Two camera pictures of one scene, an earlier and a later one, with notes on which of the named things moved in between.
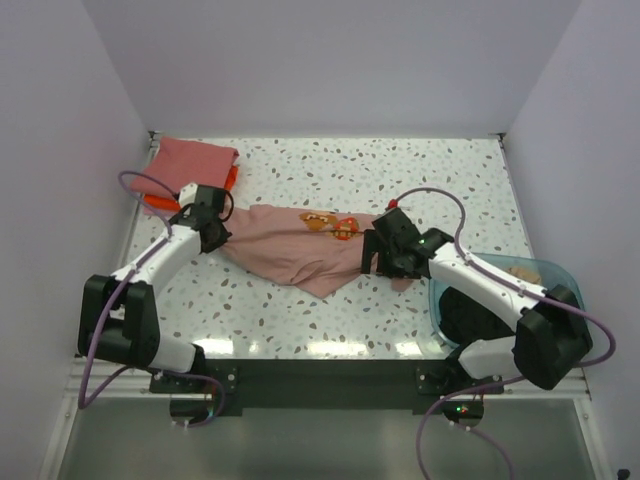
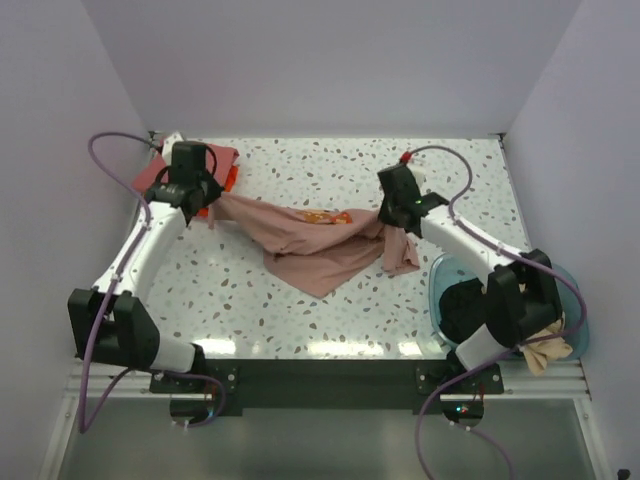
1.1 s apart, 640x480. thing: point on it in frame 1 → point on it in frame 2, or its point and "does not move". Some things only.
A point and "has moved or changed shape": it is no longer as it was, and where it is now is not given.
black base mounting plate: x=324 y=386 does not move
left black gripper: x=222 y=238 → x=214 y=192
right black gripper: x=373 y=243 → x=383 y=213
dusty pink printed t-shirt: x=308 y=251 has moved or changed shape
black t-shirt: x=464 y=319 does not move
